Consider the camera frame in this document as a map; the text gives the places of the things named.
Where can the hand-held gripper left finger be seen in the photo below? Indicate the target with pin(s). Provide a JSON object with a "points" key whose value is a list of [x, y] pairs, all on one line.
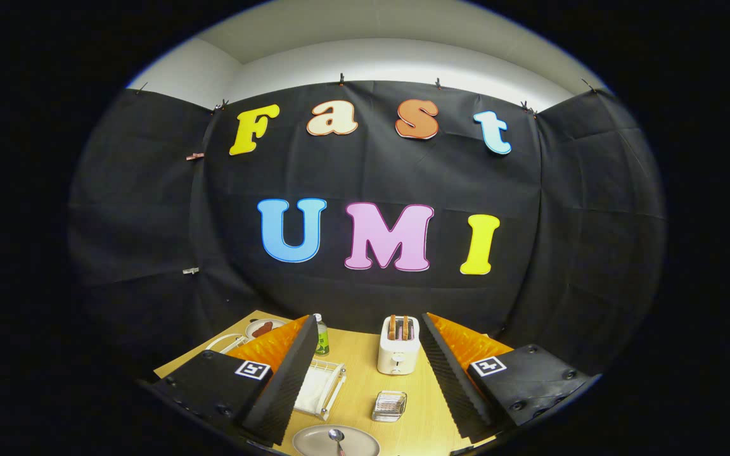
{"points": [[286, 386]]}

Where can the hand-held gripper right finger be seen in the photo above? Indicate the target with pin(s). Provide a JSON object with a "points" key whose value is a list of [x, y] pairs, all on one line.
{"points": [[450, 386]]}

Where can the grey round plate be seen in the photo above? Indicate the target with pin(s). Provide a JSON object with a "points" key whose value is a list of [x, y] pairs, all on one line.
{"points": [[358, 443]]}

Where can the small beige plate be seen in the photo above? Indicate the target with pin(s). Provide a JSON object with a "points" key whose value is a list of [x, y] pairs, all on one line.
{"points": [[281, 323]]}

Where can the green label drink bottle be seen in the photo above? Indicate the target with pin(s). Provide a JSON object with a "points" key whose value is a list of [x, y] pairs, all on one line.
{"points": [[322, 342]]}

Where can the red meat slice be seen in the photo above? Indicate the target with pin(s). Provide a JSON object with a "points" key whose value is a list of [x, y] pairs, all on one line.
{"points": [[263, 329]]}

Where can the white toaster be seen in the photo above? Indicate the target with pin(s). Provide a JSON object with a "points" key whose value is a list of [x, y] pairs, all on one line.
{"points": [[397, 354]]}

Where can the toasted bread slice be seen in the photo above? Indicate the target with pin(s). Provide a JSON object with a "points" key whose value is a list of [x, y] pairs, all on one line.
{"points": [[405, 327], [392, 327]]}

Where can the black backdrop cloth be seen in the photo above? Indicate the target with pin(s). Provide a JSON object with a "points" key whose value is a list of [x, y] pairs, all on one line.
{"points": [[549, 253]]}

